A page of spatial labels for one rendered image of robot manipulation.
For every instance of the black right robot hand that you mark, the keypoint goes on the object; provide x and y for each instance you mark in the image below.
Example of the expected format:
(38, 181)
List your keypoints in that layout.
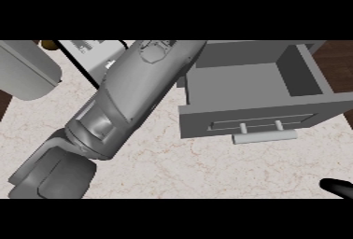
(339, 187)

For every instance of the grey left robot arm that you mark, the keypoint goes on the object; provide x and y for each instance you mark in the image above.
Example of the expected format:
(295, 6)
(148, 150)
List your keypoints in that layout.
(134, 84)

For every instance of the grey open drawer box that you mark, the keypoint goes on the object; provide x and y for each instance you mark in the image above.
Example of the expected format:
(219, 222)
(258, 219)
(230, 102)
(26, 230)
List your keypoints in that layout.
(239, 82)

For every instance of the grey cabinet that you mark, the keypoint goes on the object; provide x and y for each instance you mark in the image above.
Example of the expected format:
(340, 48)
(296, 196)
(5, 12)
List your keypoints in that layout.
(239, 51)

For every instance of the white appliance with black edge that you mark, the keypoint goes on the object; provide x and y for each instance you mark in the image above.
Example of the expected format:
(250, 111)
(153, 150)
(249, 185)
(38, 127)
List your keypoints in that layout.
(89, 57)

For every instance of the brown round object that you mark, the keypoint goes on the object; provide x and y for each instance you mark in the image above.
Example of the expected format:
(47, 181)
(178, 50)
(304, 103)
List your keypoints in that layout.
(48, 45)

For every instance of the grey rounded appliance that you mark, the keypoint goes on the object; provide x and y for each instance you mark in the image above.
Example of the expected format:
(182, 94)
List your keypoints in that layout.
(23, 71)

